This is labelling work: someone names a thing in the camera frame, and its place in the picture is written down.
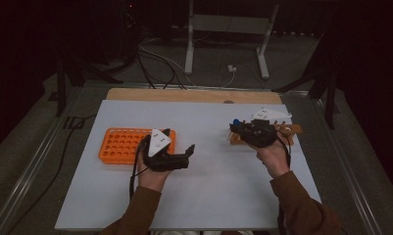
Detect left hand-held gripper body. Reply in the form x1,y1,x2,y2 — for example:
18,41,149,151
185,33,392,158
141,128,190,172

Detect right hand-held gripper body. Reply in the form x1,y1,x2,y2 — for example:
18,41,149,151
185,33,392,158
240,108,293,148

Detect wooden test tube rack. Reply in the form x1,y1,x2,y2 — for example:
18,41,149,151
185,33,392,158
228,121,303,147

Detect orange test tube rack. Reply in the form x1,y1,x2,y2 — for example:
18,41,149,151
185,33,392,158
98,127,177,166

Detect person's left hand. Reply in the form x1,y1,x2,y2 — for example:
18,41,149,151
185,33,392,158
137,156,172,193

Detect person's right hand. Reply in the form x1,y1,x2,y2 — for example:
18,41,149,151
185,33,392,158
249,133,291,180

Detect wooden table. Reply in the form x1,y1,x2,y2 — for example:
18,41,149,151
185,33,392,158
105,87,283,106

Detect white board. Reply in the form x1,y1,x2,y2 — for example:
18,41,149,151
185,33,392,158
54,99,331,231

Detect black tripod stand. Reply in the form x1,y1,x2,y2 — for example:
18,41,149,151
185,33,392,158
271,30,341,130
54,53,125,118

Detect grey metal stand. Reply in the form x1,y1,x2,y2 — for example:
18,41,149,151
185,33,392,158
183,0,280,80

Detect left hand-held gripper cable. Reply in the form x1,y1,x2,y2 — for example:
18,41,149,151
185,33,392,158
128,134,152,201

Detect white plug cable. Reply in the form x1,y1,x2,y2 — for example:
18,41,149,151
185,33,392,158
219,70,236,89

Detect black floor cables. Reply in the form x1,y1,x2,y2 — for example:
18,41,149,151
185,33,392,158
135,45,187,91

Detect white floor cable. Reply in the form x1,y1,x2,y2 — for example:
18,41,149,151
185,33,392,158
137,43,199,88

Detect black floor socket frame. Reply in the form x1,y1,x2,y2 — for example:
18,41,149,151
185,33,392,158
62,116,86,130

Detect metal floor rail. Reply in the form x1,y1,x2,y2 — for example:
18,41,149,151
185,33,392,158
0,87,84,235
277,90,385,235

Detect thin black floor cable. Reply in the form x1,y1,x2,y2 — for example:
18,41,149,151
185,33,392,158
7,113,98,235

